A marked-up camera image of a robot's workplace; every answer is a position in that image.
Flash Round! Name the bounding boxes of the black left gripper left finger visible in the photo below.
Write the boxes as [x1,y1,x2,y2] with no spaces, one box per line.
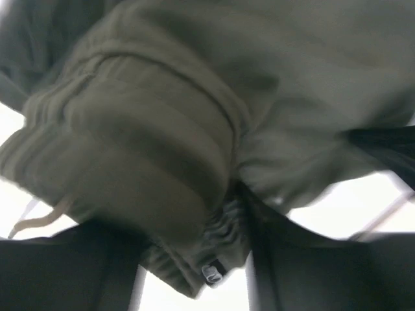
[1,222,149,311]

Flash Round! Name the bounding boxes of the olive green shorts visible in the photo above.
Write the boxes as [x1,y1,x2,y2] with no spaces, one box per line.
[1,1,414,298]

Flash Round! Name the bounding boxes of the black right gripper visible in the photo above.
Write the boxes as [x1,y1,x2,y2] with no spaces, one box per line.
[341,126,414,189]

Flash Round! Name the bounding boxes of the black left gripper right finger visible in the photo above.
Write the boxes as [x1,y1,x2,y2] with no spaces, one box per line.
[235,183,414,310]

